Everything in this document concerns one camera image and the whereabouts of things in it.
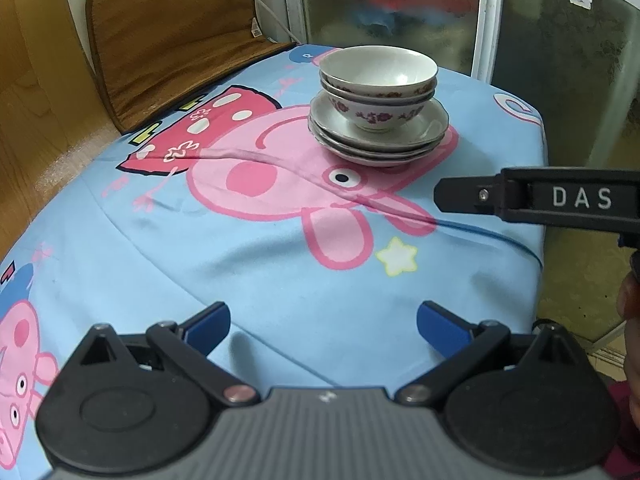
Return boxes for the blue cartoon pig blanket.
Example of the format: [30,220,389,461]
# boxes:
[0,42,549,461]

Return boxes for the frosted glass sliding door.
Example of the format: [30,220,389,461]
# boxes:
[485,0,640,341]
[279,0,502,82]

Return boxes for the brown cushion mat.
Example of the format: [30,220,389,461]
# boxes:
[85,0,297,136]

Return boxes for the white scalloped plate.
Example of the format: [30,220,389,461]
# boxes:
[307,114,448,158]
[314,130,442,167]
[309,92,451,149]

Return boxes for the large pink floral bowl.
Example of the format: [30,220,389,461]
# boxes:
[327,91,427,134]

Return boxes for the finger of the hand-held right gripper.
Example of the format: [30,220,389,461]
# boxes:
[433,174,506,214]

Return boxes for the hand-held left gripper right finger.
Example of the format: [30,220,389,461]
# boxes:
[395,300,583,406]

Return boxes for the thick white cable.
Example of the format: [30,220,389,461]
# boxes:
[215,0,302,45]

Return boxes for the person's right hand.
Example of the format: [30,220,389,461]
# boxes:
[616,267,640,322]

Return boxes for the white bowl with brown floral print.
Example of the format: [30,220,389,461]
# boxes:
[319,45,439,93]

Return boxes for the red garment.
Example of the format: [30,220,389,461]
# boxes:
[606,379,640,480]

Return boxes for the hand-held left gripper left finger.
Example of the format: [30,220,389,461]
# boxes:
[80,301,261,407]

